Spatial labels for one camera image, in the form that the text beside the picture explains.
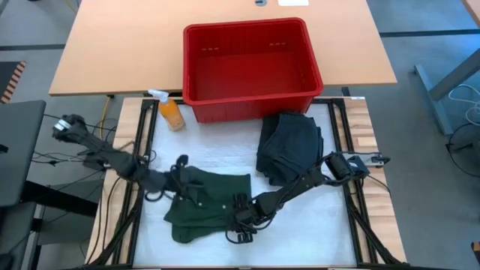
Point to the silver metal mounting bracket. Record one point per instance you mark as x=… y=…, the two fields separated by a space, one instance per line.
x=375 y=160

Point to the dark blue jeans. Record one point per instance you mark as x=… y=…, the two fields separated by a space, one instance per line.
x=262 y=131

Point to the black aluminium table frame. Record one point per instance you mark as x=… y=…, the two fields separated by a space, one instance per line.
x=147 y=103

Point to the white paper sheet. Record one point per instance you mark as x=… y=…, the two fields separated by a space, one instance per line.
x=293 y=2

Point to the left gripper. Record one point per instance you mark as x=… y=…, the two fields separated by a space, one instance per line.
x=187 y=183

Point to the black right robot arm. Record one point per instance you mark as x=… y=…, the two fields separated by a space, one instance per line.
x=300 y=183

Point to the wooden desk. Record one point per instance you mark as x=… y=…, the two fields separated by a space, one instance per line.
x=123 y=45
x=475 y=7

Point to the red plastic bin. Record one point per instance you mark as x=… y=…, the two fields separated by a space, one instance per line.
x=195 y=48

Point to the dark green polo shirt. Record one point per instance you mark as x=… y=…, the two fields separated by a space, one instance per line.
x=213 y=195

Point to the hazard-striped floor mat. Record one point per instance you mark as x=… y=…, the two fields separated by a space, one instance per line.
x=13 y=80

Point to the orange spray bottle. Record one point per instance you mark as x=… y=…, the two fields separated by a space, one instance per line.
x=171 y=112

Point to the grey table leg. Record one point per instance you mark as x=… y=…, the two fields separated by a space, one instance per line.
x=431 y=93

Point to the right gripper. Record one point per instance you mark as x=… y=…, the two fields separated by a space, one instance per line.
x=243 y=213

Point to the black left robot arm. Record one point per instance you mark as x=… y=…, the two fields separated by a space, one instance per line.
x=112 y=159

